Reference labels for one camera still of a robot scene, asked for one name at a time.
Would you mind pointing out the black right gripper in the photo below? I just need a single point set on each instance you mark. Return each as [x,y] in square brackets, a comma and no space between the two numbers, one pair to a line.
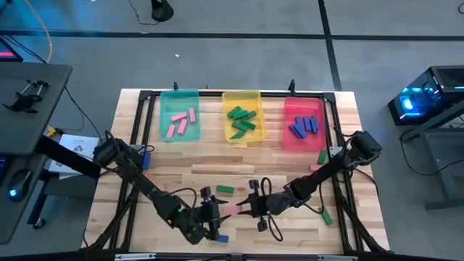
[264,204]

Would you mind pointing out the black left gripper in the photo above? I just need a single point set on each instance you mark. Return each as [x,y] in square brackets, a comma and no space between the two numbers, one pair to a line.
[209,214]

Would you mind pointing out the blue rectangular block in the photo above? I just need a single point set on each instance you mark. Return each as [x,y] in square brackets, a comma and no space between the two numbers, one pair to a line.
[314,123]
[223,239]
[146,159]
[301,131]
[307,124]
[298,119]
[293,131]

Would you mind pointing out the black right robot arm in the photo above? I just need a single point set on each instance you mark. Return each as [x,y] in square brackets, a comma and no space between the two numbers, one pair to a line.
[319,174]

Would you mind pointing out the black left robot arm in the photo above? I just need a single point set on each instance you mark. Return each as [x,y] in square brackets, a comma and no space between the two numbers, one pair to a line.
[137,177]

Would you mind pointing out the silver metal bar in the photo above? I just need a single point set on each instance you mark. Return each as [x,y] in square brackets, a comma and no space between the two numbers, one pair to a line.
[135,256]
[337,258]

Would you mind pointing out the yellow translucent plastic bin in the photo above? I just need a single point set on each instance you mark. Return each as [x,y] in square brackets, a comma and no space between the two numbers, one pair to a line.
[241,99]

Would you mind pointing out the teal translucent plastic bin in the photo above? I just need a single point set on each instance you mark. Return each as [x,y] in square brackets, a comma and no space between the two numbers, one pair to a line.
[180,101]

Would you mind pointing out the pink-red translucent plastic bin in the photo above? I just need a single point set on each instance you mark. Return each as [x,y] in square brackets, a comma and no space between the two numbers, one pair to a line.
[304,105]

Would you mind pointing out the white paper sheet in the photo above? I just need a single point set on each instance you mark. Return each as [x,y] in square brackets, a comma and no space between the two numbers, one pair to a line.
[78,145]

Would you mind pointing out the black caster wheel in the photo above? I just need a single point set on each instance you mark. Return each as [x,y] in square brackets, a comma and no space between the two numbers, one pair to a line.
[38,223]

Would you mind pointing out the dark metal equipment stand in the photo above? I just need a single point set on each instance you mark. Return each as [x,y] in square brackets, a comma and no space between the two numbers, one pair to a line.
[442,152]

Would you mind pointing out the black computer mouse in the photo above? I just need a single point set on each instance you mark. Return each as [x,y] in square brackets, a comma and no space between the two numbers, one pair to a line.
[19,183]

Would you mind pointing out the black round stand base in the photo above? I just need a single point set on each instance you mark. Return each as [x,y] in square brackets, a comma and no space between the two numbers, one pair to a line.
[162,10]

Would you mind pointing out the dark grey low desk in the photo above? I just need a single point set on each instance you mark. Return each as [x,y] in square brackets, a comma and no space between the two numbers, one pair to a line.
[11,217]

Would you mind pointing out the black side desk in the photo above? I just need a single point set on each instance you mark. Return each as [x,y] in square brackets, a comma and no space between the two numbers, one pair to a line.
[32,116]

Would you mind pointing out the black lit computer tower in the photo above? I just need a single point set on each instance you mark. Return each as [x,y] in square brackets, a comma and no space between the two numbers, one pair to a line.
[427,94]

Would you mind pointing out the dark monitor screen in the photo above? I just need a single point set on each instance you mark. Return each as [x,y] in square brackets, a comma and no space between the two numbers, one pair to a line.
[7,52]

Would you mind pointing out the black clamp bracket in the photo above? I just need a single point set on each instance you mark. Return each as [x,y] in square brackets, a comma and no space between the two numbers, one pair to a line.
[25,96]

